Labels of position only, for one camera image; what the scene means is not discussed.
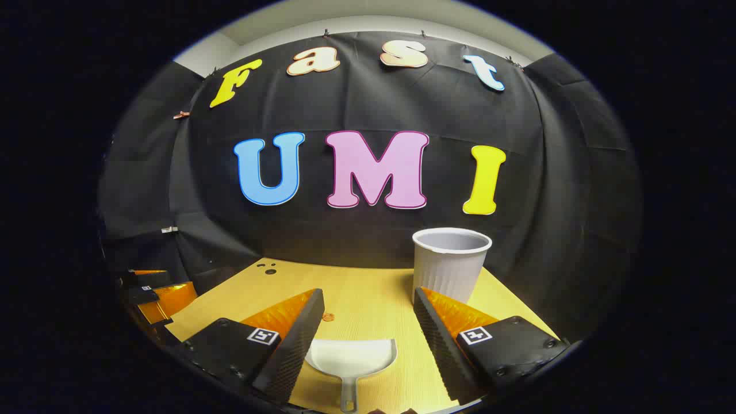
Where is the white ribbed garbage bin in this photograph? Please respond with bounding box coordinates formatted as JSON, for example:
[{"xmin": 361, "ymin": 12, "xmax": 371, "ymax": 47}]
[{"xmin": 412, "ymin": 228, "xmax": 493, "ymax": 305}]

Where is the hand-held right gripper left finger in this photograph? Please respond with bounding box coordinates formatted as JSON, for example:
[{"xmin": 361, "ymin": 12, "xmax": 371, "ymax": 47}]
[{"xmin": 183, "ymin": 289, "xmax": 325, "ymax": 403}]

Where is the grey plastic dustpan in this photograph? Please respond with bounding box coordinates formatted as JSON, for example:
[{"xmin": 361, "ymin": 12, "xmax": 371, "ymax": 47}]
[{"xmin": 305, "ymin": 338, "xmax": 397, "ymax": 413}]

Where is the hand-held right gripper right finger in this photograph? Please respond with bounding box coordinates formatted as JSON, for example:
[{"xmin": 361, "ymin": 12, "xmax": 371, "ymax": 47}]
[{"xmin": 414, "ymin": 286, "xmax": 568, "ymax": 405}]

